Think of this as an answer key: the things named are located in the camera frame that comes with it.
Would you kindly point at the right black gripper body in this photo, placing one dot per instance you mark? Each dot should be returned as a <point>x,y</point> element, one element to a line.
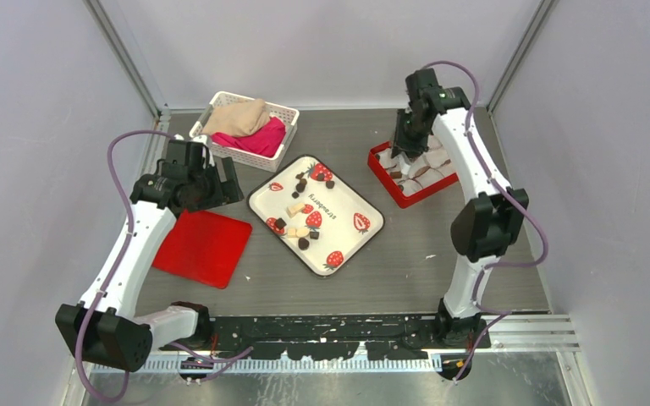
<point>410,138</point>

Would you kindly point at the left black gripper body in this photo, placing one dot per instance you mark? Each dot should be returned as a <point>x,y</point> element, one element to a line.
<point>209,190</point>

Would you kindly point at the metal tongs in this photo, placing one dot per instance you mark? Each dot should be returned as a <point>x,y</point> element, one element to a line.
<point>405,166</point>

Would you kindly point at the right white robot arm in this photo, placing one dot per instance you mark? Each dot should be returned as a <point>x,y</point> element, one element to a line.
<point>491,219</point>

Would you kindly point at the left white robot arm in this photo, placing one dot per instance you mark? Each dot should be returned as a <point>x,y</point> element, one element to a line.
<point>102,328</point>

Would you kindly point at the red chocolate box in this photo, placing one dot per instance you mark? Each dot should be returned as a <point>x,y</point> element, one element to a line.
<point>379,154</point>

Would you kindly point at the dark ribbed square chocolate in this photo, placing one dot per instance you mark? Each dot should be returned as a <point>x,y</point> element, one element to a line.
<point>280,224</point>

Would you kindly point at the white rectangular chocolate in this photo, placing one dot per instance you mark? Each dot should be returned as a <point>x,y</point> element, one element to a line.
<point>299,206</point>

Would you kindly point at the white oval chocolate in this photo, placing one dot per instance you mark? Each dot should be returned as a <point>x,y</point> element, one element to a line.
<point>302,232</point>

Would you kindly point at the dark teardrop chocolate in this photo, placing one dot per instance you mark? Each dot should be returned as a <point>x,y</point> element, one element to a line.
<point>303,244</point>

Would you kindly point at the white paper cup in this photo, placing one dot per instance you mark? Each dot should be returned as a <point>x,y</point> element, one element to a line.
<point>409,187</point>
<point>429,178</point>

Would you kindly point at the red box lid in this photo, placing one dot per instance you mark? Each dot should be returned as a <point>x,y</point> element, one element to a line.
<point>204,247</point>

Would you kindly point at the white plastic basket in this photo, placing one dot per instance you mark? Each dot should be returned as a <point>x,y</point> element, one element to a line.
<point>289,116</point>

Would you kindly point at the beige cloth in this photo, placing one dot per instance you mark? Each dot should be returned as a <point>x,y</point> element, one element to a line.
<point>237,119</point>

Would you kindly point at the magenta cloth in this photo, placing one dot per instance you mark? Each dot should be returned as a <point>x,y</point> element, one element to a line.
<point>264,142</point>

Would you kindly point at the strawberry print white tray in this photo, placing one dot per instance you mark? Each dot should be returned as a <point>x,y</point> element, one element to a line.
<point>345,220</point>

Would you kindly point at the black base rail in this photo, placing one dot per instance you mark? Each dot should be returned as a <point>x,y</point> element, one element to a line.
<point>333,337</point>

